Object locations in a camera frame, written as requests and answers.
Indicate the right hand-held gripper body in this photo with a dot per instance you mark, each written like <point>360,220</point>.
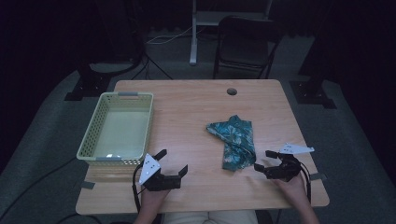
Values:
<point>288,169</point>

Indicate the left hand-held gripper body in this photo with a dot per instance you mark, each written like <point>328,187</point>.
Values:
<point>150,168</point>

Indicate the teal floral shorts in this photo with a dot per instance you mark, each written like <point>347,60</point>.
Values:
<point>238,140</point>

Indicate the person's right hand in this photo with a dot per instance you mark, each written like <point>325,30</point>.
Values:
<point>294,189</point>

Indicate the person's left hand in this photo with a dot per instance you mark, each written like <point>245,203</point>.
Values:
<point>152,200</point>

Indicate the grey tape piece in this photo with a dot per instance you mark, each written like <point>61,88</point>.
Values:
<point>318,176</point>
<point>87,185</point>

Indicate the person's legs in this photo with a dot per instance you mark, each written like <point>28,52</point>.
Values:
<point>210,217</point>

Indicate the pale green perforated plastic basket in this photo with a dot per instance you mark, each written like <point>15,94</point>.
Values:
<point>93,133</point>

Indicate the black stand base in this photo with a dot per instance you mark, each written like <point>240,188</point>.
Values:
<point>313,95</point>
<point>88,85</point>

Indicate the black tripod legs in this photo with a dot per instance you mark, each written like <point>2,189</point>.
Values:
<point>152,67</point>

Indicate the black folding chair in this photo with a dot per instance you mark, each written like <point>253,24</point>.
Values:
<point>246,46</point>

